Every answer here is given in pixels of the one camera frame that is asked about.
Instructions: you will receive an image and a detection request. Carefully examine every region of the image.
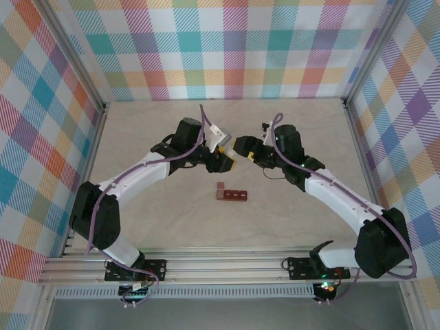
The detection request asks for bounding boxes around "red pill organizer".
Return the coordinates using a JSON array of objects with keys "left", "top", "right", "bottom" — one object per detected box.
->
[{"left": 214, "top": 181, "right": 249, "bottom": 203}]

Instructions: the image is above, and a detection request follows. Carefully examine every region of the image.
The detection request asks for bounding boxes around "grey metal lower panel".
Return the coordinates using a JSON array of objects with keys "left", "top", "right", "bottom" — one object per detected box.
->
[{"left": 47, "top": 297, "right": 410, "bottom": 330}]

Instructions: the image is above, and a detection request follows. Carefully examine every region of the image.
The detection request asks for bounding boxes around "controller board with green light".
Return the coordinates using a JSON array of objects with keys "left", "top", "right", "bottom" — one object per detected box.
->
[{"left": 315, "top": 280, "right": 340, "bottom": 297}]

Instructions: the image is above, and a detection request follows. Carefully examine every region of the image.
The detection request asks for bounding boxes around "green terminal block board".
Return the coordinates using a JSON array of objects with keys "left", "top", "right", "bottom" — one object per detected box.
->
[{"left": 118, "top": 280, "right": 153, "bottom": 300}]

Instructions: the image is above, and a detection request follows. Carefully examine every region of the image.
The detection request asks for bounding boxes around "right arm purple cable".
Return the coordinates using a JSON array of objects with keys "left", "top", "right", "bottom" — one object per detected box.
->
[{"left": 271, "top": 112, "right": 417, "bottom": 305}]

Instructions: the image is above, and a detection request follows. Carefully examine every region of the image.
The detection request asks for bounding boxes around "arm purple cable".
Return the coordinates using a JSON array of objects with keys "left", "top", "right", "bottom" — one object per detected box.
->
[
  {"left": 84, "top": 104, "right": 214, "bottom": 308},
  {"left": 271, "top": 112, "right": 417, "bottom": 305}
]

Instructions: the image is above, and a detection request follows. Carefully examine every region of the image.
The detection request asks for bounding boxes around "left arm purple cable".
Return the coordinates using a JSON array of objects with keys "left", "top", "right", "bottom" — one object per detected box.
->
[{"left": 84, "top": 104, "right": 214, "bottom": 308}]

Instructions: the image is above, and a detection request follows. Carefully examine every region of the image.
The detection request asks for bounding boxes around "right gripper thin black cable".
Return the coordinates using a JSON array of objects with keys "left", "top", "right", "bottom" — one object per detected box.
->
[{"left": 262, "top": 167, "right": 288, "bottom": 182}]

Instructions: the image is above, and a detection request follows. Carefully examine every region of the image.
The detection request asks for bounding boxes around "aluminium side rail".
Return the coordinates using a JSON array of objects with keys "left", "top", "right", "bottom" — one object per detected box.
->
[
  {"left": 341, "top": 98, "right": 388, "bottom": 217},
  {"left": 60, "top": 102, "right": 111, "bottom": 257}
]

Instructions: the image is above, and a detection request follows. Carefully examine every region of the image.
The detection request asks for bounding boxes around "aluminium frame rail with slots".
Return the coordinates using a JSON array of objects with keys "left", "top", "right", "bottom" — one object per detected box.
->
[{"left": 36, "top": 252, "right": 417, "bottom": 286}]

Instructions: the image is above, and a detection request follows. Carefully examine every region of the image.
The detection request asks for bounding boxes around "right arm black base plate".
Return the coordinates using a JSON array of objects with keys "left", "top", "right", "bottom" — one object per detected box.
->
[{"left": 287, "top": 256, "right": 351, "bottom": 281}]

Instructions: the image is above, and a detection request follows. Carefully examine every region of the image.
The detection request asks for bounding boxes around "aluminium corner post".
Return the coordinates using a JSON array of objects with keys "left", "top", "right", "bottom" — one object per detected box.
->
[
  {"left": 40, "top": 0, "right": 108, "bottom": 111},
  {"left": 342, "top": 0, "right": 409, "bottom": 106}
]

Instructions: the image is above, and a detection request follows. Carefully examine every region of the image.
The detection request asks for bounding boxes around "grey slotted cable duct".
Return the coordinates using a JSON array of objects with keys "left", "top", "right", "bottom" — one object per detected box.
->
[{"left": 54, "top": 287, "right": 316, "bottom": 299}]

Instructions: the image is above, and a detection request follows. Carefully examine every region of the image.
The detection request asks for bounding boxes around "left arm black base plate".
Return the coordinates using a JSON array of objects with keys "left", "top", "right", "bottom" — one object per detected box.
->
[{"left": 104, "top": 258, "right": 168, "bottom": 283}]

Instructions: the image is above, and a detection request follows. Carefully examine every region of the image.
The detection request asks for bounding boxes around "aluminium lower frame bar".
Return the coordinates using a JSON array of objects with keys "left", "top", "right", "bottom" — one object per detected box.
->
[
  {"left": 32, "top": 285, "right": 58, "bottom": 330},
  {"left": 398, "top": 282, "right": 423, "bottom": 330}
]

